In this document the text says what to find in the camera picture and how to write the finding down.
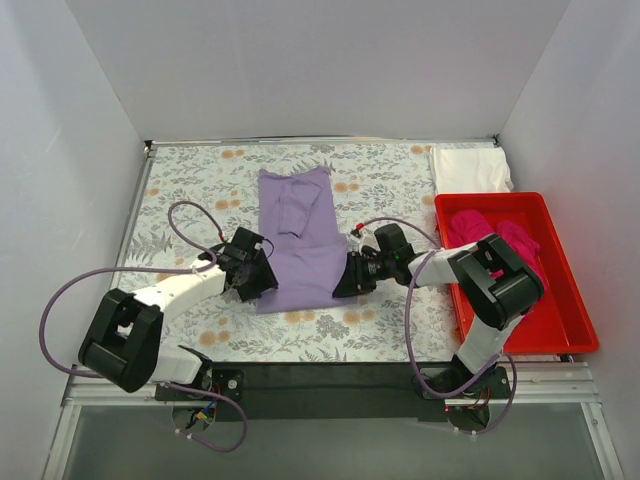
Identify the red plastic bin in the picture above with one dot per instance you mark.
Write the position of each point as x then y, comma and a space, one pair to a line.
559, 324

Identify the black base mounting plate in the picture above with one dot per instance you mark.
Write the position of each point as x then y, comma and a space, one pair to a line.
295, 391

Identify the floral table mat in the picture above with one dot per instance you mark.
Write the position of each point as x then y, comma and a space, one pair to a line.
193, 192

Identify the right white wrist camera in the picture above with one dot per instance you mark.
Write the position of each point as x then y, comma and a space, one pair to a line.
362, 240

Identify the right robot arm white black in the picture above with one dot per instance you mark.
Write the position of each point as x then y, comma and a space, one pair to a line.
499, 285

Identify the white folded t shirt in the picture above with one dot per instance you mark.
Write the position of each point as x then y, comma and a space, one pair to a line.
470, 170

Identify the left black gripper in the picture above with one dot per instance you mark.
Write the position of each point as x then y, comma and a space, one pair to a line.
255, 276

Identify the aluminium frame rail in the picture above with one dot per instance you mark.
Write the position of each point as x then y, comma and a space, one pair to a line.
553, 427

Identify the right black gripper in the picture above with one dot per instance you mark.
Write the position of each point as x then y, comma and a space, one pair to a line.
361, 270

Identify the magenta t shirt in bin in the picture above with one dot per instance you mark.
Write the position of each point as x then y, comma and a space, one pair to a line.
469, 226

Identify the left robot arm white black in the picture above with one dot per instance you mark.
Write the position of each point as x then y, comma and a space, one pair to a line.
123, 343

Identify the purple t shirt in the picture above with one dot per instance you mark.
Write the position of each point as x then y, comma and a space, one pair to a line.
297, 214

